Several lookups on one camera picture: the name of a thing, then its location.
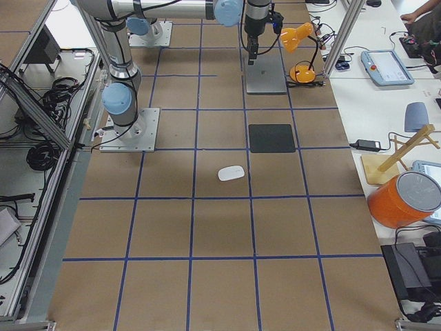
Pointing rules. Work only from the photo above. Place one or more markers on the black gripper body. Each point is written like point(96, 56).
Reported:
point(254, 23)

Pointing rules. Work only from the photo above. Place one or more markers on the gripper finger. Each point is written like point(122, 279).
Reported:
point(254, 48)
point(250, 50)

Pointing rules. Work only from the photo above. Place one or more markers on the white computer mouse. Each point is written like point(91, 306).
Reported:
point(231, 172)

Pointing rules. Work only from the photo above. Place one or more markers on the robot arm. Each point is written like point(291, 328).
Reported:
point(120, 97)
point(142, 27)

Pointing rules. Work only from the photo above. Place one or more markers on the silver laptop notebook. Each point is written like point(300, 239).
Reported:
point(265, 75)

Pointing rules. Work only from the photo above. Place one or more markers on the black mousepad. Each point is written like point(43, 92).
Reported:
point(271, 138)

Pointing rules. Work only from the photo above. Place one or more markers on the orange desk lamp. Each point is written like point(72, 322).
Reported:
point(301, 71)

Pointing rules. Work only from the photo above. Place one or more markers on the teach pendant tablet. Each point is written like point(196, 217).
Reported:
point(385, 68)

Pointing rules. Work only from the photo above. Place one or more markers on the black power adapter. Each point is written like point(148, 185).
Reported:
point(366, 145)

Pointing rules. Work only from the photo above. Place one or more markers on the wooden stand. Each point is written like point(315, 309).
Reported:
point(379, 169)

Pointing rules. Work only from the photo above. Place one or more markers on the grey chair back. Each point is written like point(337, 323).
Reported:
point(415, 117)

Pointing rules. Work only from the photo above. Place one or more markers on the orange cylindrical container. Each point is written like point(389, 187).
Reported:
point(395, 203)

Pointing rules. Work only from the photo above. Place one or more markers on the black box device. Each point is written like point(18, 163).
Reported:
point(408, 276)

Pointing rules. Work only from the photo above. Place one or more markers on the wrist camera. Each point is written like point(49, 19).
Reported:
point(277, 22)

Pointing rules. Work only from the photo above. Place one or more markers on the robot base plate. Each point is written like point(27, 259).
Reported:
point(146, 41)
point(141, 137)

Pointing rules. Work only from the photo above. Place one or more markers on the aluminium frame post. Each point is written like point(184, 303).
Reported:
point(344, 31)

